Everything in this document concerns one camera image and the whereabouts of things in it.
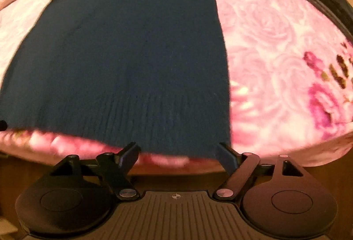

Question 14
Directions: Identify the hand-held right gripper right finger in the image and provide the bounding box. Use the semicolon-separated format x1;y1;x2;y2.
216;142;304;201

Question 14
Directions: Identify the navy knit sweater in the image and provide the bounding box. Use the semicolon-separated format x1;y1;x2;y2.
0;0;233;160

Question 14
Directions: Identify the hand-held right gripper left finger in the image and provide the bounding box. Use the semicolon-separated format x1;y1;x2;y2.
52;142;142;201

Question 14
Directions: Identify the pink floral blanket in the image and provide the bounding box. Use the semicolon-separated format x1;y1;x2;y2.
0;0;353;168

